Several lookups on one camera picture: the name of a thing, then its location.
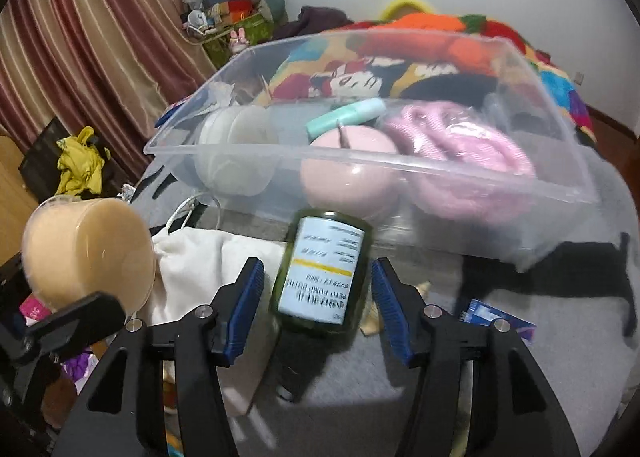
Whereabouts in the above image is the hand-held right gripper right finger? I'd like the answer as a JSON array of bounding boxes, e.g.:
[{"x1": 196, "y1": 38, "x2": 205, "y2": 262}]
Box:
[{"x1": 370, "y1": 257, "x2": 581, "y2": 457}]

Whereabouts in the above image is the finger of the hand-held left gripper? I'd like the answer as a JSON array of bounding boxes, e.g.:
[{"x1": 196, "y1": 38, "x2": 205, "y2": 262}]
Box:
[{"x1": 22, "y1": 291, "x2": 126, "y2": 362}]

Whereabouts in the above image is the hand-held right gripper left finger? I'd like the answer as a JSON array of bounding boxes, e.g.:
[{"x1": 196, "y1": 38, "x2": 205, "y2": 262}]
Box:
[{"x1": 52, "y1": 257, "x2": 266, "y2": 457}]

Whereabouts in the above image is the white drawstring pouch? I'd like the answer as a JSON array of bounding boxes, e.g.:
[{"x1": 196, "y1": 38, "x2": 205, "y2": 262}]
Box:
[{"x1": 145, "y1": 192, "x2": 288, "y2": 413}]

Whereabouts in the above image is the beige round jar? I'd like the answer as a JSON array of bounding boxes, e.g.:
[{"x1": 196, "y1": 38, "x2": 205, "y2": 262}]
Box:
[{"x1": 22, "y1": 197, "x2": 158, "y2": 318}]

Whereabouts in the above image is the green glass bottle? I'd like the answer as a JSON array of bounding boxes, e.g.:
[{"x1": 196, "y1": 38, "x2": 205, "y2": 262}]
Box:
[{"x1": 269, "y1": 207, "x2": 373, "y2": 338}]

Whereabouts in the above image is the small blue box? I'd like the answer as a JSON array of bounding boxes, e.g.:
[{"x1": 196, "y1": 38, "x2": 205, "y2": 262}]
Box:
[{"x1": 452, "y1": 299, "x2": 538, "y2": 343}]

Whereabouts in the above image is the pink round case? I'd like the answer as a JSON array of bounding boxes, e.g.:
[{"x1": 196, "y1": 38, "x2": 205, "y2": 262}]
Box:
[{"x1": 299, "y1": 124, "x2": 401, "y2": 218}]

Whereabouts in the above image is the white round jar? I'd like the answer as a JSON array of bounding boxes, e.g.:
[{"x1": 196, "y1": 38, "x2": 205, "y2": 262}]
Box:
[{"x1": 192, "y1": 104, "x2": 281, "y2": 198}]

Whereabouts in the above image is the pink rope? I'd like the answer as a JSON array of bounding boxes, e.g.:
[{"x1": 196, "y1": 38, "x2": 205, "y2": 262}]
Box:
[{"x1": 382, "y1": 102, "x2": 536, "y2": 225}]

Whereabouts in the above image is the mint green case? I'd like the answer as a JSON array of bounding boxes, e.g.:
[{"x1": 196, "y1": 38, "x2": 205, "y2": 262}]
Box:
[{"x1": 306, "y1": 98, "x2": 387, "y2": 135}]

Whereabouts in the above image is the clear plastic storage box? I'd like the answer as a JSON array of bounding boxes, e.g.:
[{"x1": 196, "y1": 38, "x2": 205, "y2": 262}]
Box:
[{"x1": 144, "y1": 32, "x2": 601, "y2": 273}]

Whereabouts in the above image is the grey and black mat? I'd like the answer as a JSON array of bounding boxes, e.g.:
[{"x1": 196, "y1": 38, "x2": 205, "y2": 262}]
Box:
[{"x1": 120, "y1": 132, "x2": 640, "y2": 457}]

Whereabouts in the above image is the yellow cloth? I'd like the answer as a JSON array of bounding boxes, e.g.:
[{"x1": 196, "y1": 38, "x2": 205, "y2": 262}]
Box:
[{"x1": 56, "y1": 127, "x2": 113, "y2": 198}]

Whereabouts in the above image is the black case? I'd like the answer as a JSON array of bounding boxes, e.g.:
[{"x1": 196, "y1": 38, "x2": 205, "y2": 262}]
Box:
[{"x1": 19, "y1": 117, "x2": 126, "y2": 198}]

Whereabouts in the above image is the cartoon mouse printed cloth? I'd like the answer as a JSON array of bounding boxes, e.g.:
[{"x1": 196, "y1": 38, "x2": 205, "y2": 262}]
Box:
[{"x1": 270, "y1": 49, "x2": 501, "y2": 102}]

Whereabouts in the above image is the pink bunny figure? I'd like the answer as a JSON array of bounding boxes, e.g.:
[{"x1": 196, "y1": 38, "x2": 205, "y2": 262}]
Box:
[{"x1": 227, "y1": 27, "x2": 251, "y2": 55}]

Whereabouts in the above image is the green patterned storage box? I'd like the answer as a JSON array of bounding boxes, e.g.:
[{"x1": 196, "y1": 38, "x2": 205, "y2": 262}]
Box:
[{"x1": 202, "y1": 14, "x2": 276, "y2": 68}]

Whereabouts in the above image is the striped pink curtain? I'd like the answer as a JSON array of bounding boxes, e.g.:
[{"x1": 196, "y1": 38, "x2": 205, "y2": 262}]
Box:
[{"x1": 0, "y1": 0, "x2": 216, "y2": 198}]

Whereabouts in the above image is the orange quilted jacket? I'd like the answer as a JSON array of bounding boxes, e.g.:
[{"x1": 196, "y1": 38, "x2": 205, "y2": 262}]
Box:
[{"x1": 350, "y1": 12, "x2": 501, "y2": 68}]

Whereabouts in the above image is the dark purple cloth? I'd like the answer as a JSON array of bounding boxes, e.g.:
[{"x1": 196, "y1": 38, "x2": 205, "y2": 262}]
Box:
[{"x1": 272, "y1": 6, "x2": 356, "y2": 40}]

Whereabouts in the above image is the stack of colourful boxes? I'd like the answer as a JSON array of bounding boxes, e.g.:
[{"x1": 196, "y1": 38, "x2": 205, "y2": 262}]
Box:
[{"x1": 200, "y1": 0, "x2": 261, "y2": 22}]

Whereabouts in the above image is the yellow curved pillow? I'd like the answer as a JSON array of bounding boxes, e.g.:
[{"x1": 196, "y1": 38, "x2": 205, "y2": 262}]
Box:
[{"x1": 380, "y1": 0, "x2": 436, "y2": 20}]

